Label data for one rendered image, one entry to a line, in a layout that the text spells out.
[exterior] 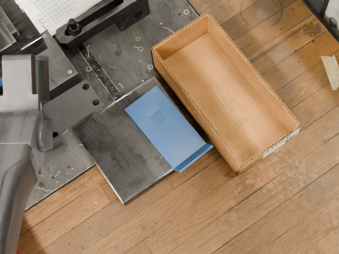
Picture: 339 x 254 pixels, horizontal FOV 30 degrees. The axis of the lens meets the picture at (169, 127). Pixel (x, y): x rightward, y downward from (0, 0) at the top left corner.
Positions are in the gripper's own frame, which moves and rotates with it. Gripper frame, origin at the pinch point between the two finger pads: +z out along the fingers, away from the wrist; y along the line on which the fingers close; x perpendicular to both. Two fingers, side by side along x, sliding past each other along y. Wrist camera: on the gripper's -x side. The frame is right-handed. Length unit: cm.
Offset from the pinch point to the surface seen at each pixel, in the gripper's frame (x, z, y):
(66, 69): -10.3, 5.7, 5.4
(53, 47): -10.5, 7.7, 9.7
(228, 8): -41.8, 12.3, -0.3
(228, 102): -30.7, 5.5, -14.0
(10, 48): -4.2, -12.8, 10.9
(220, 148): -24.1, 0.9, -19.0
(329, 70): -49, 3, -19
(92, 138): -7.6, 7.4, -6.6
